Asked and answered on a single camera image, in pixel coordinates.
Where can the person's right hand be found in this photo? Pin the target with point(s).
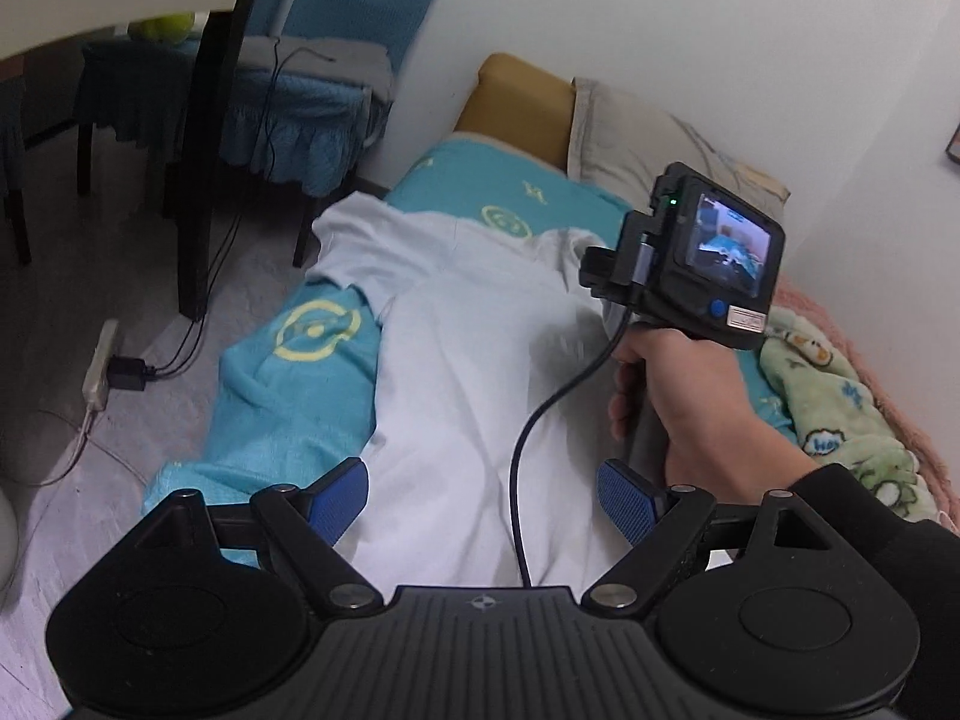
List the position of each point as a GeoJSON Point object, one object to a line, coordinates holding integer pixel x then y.
{"type": "Point", "coordinates": [705, 412]}

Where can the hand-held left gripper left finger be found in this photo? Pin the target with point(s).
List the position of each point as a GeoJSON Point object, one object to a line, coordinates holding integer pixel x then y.
{"type": "Point", "coordinates": [341, 499]}

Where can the green cartoon blanket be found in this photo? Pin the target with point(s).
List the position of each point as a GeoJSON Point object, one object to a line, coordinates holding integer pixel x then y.
{"type": "Point", "coordinates": [847, 420]}

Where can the black charger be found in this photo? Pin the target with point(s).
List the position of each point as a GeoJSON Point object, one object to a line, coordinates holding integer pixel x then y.
{"type": "Point", "coordinates": [127, 375]}

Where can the white printed t-shirt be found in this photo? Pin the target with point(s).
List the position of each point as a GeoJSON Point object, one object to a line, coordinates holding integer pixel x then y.
{"type": "Point", "coordinates": [465, 390]}

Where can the white desk with black legs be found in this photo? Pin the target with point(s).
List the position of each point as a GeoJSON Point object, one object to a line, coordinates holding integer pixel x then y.
{"type": "Point", "coordinates": [202, 202]}

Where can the white power strip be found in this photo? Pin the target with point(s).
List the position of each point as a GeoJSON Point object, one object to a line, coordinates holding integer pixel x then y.
{"type": "Point", "coordinates": [97, 375]}

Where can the pink fuzzy blanket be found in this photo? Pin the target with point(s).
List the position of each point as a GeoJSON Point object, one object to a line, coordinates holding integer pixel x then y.
{"type": "Point", "coordinates": [900, 420]}

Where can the mustard yellow pillow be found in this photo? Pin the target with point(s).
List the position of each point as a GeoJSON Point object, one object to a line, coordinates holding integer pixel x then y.
{"type": "Point", "coordinates": [517, 112]}

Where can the grey pillow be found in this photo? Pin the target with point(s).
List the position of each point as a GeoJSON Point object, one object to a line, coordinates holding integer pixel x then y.
{"type": "Point", "coordinates": [637, 142]}

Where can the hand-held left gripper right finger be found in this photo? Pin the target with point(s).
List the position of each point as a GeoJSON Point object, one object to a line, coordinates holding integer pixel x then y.
{"type": "Point", "coordinates": [626, 502]}

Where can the grey seat cushion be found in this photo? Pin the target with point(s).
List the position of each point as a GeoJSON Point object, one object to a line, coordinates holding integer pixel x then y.
{"type": "Point", "coordinates": [352, 60]}

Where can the blue covered chair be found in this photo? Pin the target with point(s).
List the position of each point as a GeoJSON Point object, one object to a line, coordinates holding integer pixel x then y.
{"type": "Point", "coordinates": [315, 135]}
{"type": "Point", "coordinates": [135, 90]}

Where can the teal patterned bed sheet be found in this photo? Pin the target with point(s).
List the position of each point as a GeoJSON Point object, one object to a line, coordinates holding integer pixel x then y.
{"type": "Point", "coordinates": [300, 405]}

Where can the green tennis ball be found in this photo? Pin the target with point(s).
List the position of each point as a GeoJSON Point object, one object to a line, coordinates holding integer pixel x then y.
{"type": "Point", "coordinates": [169, 28]}

